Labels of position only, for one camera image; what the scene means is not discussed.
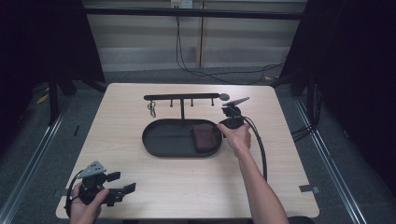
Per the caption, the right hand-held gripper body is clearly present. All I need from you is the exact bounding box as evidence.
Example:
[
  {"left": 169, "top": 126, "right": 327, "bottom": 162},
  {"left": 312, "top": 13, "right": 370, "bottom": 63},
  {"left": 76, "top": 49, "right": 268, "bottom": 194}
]
[{"left": 219, "top": 96, "right": 250, "bottom": 130}]

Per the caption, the white power outlet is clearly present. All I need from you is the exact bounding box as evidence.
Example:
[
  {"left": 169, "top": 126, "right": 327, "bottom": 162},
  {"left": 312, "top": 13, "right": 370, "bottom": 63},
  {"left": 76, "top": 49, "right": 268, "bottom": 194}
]
[{"left": 170, "top": 0, "right": 194, "bottom": 9}]

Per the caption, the person's right hand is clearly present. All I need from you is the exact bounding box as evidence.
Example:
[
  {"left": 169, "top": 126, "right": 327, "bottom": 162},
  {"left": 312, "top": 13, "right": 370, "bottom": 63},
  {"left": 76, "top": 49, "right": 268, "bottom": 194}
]
[{"left": 216, "top": 122, "right": 253, "bottom": 159}]

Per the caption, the black metal stand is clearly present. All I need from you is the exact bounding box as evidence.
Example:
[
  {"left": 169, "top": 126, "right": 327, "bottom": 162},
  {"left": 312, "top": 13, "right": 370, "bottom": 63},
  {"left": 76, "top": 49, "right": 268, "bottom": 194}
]
[{"left": 47, "top": 73, "right": 61, "bottom": 127}]

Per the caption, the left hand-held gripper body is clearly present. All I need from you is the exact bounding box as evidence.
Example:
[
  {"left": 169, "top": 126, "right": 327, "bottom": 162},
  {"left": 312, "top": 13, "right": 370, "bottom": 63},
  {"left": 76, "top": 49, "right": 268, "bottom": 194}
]
[{"left": 74, "top": 161, "right": 125, "bottom": 207}]

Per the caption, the person's left hand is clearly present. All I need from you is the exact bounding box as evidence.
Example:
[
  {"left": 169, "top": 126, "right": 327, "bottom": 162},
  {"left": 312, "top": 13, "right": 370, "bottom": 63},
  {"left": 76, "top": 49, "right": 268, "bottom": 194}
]
[{"left": 69, "top": 182, "right": 110, "bottom": 224}]

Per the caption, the black key rack with tray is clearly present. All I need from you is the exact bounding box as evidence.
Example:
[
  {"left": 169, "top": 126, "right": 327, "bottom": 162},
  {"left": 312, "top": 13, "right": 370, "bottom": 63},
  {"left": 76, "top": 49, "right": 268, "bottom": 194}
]
[{"left": 141, "top": 92, "right": 231, "bottom": 159}]

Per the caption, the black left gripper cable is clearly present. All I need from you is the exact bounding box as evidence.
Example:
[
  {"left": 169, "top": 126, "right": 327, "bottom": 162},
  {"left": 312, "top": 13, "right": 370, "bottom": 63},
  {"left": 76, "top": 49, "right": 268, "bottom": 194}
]
[{"left": 64, "top": 169, "right": 86, "bottom": 219}]

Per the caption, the yellow floor tape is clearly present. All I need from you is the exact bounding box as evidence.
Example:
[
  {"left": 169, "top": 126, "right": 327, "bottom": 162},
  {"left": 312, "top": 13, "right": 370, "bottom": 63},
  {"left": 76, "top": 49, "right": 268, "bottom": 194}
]
[{"left": 35, "top": 92, "right": 50, "bottom": 105}]

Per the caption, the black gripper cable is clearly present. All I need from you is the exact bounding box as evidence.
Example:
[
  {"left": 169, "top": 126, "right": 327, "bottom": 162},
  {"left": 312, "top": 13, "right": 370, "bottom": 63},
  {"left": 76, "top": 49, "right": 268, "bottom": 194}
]
[
  {"left": 64, "top": 169, "right": 86, "bottom": 219},
  {"left": 240, "top": 115, "right": 269, "bottom": 182}
]

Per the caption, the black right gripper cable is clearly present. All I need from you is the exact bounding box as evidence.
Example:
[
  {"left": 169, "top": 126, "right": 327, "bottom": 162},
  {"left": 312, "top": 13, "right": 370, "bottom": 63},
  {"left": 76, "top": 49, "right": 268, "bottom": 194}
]
[{"left": 240, "top": 115, "right": 269, "bottom": 182}]

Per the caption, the grey tape piece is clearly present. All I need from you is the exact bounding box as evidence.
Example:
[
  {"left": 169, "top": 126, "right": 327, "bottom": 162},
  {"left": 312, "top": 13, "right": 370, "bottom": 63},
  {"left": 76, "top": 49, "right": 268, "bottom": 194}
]
[{"left": 298, "top": 184, "right": 321, "bottom": 194}]

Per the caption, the black horizontal beam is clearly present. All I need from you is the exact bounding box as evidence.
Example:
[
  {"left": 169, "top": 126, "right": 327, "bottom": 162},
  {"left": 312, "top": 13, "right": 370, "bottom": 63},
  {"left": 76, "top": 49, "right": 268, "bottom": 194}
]
[{"left": 83, "top": 7, "right": 308, "bottom": 21}]

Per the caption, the silver carabiner key ring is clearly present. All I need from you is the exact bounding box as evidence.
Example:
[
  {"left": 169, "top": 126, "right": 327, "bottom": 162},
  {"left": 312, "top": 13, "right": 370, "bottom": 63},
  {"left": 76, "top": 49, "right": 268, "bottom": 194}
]
[{"left": 147, "top": 100, "right": 157, "bottom": 119}]

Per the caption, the black wall cable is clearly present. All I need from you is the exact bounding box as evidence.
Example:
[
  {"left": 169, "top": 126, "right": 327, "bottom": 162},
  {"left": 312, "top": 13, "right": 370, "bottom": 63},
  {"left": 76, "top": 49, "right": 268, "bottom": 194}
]
[{"left": 175, "top": 15, "right": 285, "bottom": 86}]

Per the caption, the metal floor rail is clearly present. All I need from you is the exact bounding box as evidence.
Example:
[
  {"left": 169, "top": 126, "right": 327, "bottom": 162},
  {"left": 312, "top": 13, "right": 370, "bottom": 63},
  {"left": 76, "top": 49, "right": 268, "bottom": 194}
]
[
  {"left": 0, "top": 99, "right": 73, "bottom": 224},
  {"left": 292, "top": 97, "right": 371, "bottom": 224}
]

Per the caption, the black curtain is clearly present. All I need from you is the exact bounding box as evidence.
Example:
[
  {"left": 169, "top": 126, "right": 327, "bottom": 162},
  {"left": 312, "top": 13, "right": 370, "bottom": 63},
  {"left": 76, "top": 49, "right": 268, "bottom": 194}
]
[
  {"left": 0, "top": 0, "right": 106, "bottom": 153},
  {"left": 278, "top": 0, "right": 396, "bottom": 194}
]

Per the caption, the brown zip pouch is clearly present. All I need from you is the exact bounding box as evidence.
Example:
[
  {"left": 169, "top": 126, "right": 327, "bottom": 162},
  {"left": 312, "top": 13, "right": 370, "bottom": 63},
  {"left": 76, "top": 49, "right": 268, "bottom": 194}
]
[{"left": 188, "top": 122, "right": 220, "bottom": 154}]

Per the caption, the black floor cable bundle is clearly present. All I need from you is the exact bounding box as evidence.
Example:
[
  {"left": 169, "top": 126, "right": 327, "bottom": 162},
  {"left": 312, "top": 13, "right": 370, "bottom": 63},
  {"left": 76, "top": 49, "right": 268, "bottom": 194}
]
[{"left": 290, "top": 123, "right": 316, "bottom": 144}]

